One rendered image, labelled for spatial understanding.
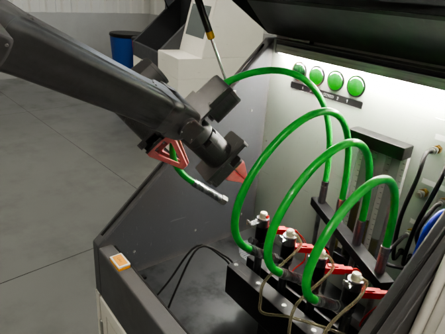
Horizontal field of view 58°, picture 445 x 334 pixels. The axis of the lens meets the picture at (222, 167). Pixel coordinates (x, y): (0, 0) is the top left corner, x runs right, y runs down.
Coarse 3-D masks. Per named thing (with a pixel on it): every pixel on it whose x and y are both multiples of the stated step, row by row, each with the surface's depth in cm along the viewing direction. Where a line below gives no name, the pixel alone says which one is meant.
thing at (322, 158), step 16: (336, 144) 66; (352, 144) 68; (320, 160) 65; (368, 160) 74; (304, 176) 64; (368, 176) 77; (288, 192) 64; (368, 192) 79; (272, 224) 64; (272, 240) 64; (352, 240) 84; (272, 272) 68; (288, 272) 71
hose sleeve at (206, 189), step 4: (196, 180) 89; (192, 184) 89; (196, 184) 88; (200, 184) 89; (204, 184) 90; (196, 188) 89; (200, 188) 89; (204, 188) 89; (208, 188) 90; (204, 192) 90; (208, 192) 90; (212, 192) 90; (216, 192) 91; (212, 196) 91; (216, 196) 91; (220, 196) 92; (216, 200) 92; (220, 200) 92
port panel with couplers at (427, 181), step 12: (444, 120) 81; (432, 132) 83; (444, 132) 81; (432, 144) 83; (444, 144) 81; (432, 156) 84; (444, 156) 82; (432, 168) 84; (420, 180) 87; (432, 180) 85; (444, 180) 83; (420, 192) 85; (444, 192) 83; (420, 204) 88; (432, 204) 86; (444, 204) 82; (408, 216) 91; (408, 228) 92
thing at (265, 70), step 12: (240, 72) 82; (252, 72) 81; (264, 72) 82; (276, 72) 83; (288, 72) 83; (228, 84) 81; (312, 84) 86; (324, 120) 91; (324, 168) 97; (192, 180) 88; (324, 180) 97
